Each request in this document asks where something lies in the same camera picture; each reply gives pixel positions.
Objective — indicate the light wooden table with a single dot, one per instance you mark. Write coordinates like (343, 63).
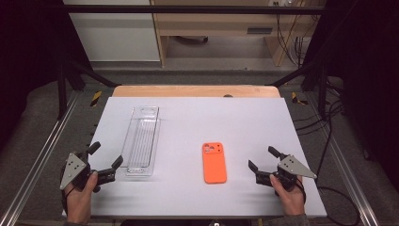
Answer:
(188, 91)

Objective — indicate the person's left hand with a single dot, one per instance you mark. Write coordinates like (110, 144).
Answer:
(78, 204)

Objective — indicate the aluminium rail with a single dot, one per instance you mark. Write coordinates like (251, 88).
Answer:
(348, 175)
(37, 160)

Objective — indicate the black metal frame stand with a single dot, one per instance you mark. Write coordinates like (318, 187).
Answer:
(61, 91)
(322, 91)

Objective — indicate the white cabinet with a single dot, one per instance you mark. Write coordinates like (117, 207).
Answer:
(116, 37)

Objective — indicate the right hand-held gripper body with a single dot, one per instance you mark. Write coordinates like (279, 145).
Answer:
(293, 168)

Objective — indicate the clear plastic tray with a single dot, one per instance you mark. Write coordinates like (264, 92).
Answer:
(141, 141)

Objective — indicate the orange phone case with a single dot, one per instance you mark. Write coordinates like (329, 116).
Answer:
(214, 166)

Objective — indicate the black horizontal frame bar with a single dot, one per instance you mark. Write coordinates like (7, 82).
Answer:
(188, 9)

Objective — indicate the yellow black tape strip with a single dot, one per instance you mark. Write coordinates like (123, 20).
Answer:
(96, 98)
(295, 98)

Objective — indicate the person's right hand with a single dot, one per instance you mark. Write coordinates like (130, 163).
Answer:
(291, 202)

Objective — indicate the wooden desk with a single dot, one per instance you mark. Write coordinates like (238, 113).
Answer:
(216, 23)

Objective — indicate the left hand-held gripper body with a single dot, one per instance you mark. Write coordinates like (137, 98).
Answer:
(72, 171)

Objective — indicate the white power strip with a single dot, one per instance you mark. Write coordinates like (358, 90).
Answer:
(282, 2)

